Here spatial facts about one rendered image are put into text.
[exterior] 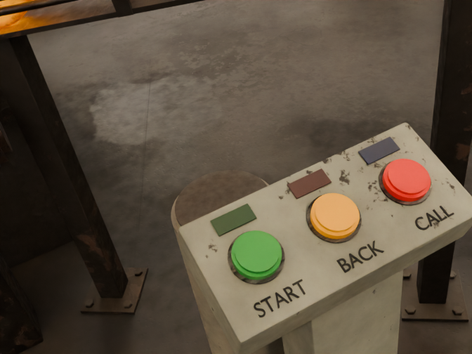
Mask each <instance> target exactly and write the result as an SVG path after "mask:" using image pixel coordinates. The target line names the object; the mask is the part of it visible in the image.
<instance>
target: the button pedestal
mask: <svg viewBox="0 0 472 354"><path fill-rule="evenodd" d="M389 136H390V137H391V138H392V139H393V140H394V141H395V143H396V144H397V145H398V147H399V148H400V150H398V151H397V152H394V153H392V154H390V155H388V156H386V157H384V158H382V159H380V160H378V161H376V162H373V163H371V164H369V165H368V164H367V163H366V162H365V160H364V159H363V158H362V157H361V156H360V154H359V153H358V151H360V150H362V149H364V148H366V147H369V146H370V145H373V144H375V143H377V142H379V141H381V140H383V139H385V138H387V137H389ZM397 159H410V160H413V161H416V162H418V163H420V165H422V166H423V167H424V168H425V169H426V170H427V172H428V174H429V176H430V178H431V185H430V188H429V189H428V192H427V193H426V194H425V195H424V196H423V197H422V198H421V199H419V200H417V201H413V202H406V201H402V200H399V199H397V198H395V197H393V196H392V195H391V194H389V192H388V191H387V190H386V189H385V187H384V184H383V179H382V178H383V174H384V171H385V169H386V167H387V166H388V165H389V164H390V163H391V162H392V161H394V160H397ZM319 169H322V170H323V171H324V172H325V173H326V175H327V176H328V177H329V179H330V180H331V183H330V184H328V185H326V186H324V187H321V188H319V189H317V190H315V191H313V192H311V193H309V194H307V195H305V196H302V197H300V198H298V199H296V198H295V196H294V195H293V193H292V192H291V190H290V189H289V188H288V186H287V185H288V184H290V183H292V182H294V181H296V180H298V179H300V178H303V177H304V176H307V175H308V174H310V173H313V172H315V171H317V170H319ZM328 193H337V194H341V195H344V196H346V197H348V198H349V199H351V200H352V201H353V202H354V203H355V205H356V206H357V208H358V211H359V214H360V220H359V223H358V226H357V228H356V229H355V231H354V232H353V233H352V234H351V235H349V236H347V237H345V238H342V239H332V238H328V237H325V236H323V235H321V234H320V233H319V232H318V231H317V230H316V229H315V228H314V227H313V224H312V223H311V220H310V211H311V209H312V206H313V203H314V202H315V200H316V199H317V198H318V197H320V196H322V195H325V194H328ZM247 203H248V205H249V206H250V207H251V209H252V211H253V212H254V214H255V215H256V217H257V219H255V220H253V221H250V222H248V223H246V224H244V225H242V226H240V227H238V228H236V229H234V230H231V231H230V232H227V233H226V234H224V235H221V236H220V237H219V236H218V234H217V233H216V231H215V230H214V227H213V226H212V224H211V222H210V221H211V220H213V219H215V218H217V217H219V216H222V215H223V214H226V213H228V212H229V211H232V210H234V209H236V208H238V207H240V206H243V205H245V204H247ZM471 226H472V196H471V195H470V194H469V193H468V192H467V191H466V189H465V188H464V187H463V186H462V185H461V183H460V182H459V181H458V180H457V179H456V178H455V177H454V176H453V175H452V173H451V172H450V171H449V170H448V169H447V167H446V166H445V165H444V164H443V163H442V162H441V161H440V160H439V159H438V158H437V156H436V155H435V154H434V153H433V152H432V150H431V149H430V148H429V147H428V146H427V144H425V142H423V141H422V139H421V138H420V137H419V136H418V135H417V133H416V132H415V131H414V130H413V129H412V127H411V126H410V125H409V124H408V123H403V124H400V125H398V126H396V127H394V128H391V129H389V130H387V131H385V132H383V133H380V134H379V135H377V136H375V137H373V138H370V139H368V140H366V141H364V142H361V143H359V144H357V145H355V146H353V147H350V148H348V149H347V150H344V151H343V152H340V153H338V154H336V155H334V156H331V157H329V158H327V159H325V160H323V161H321V162H318V163H317V164H314V165H312V166H309V167H308V168H306V169H304V170H301V171H299V172H297V173H295V174H293V175H290V176H288V177H286V178H284V179H282V180H280V181H278V182H276V183H273V184H271V185H269V186H267V187H265V188H263V189H260V190H258V191H256V192H254V193H252V194H250V195H247V196H246V197H243V198H241V199H239V200H237V201H235V202H233V203H230V204H228V205H226V206H224V207H222V208H220V209H217V210H215V211H213V212H211V213H209V214H207V215H205V216H203V217H200V218H198V219H196V220H194V221H192V222H189V223H187V224H185V225H183V226H181V227H180V228H179V229H178V236H179V242H180V247H181V254H182V256H183V258H184V260H185V262H186V263H187V265H188V267H189V269H190V272H191V273H192V275H193V277H194V279H195V281H196V282H197V284H198V286H199V288H200V290H201V291H202V293H203V295H204V297H205V299H206V301H207V303H208V304H209V307H210V309H211V310H212V312H213V314H214V316H215V318H216V319H217V321H218V323H219V325H220V327H221V329H222V330H223V333H224V334H225V337H226V339H227V340H228V342H229V344H230V346H231V348H232V349H233V351H234V353H235V354H251V353H253V352H255V351H257V350H258V349H260V348H262V347H264V346H266V345H268V344H269V343H271V342H273V341H275V340H276V339H278V338H280V337H282V342H283V346H284V354H397V352H398V334H399V324H400V305H401V296H402V277H403V269H405V268H407V267H408V266H410V265H412V264H414V263H416V262H417V261H420V260H421V259H423V258H425V257H427V256H428V255H430V254H432V253H434V252H435V251H437V250H439V249H441V248H443V247H445V246H447V245H448V244H450V243H452V242H453V241H455V240H457V239H459V238H460V237H463V236H464V235H465V234H466V232H467V231H468V230H469V228H470V227H471ZM253 230H259V231H263V232H266V233H268V234H270V235H272V236H273V237H274V238H275V239H276V240H277V241H278V242H279V244H280V247H281V250H282V259H281V263H280V266H279V268H278V269H277V271H276V272H275V273H274V274H273V275H271V276H270V277H268V278H265V279H262V280H251V279H249V278H246V277H244V276H242V275H241V274H239V273H238V272H237V271H236V269H235V267H234V265H233V264H232V258H231V253H232V246H233V244H234V242H235V240H236V239H237V238H238V237H239V236H240V235H242V234H244V233H246V232H249V231H253Z"/></svg>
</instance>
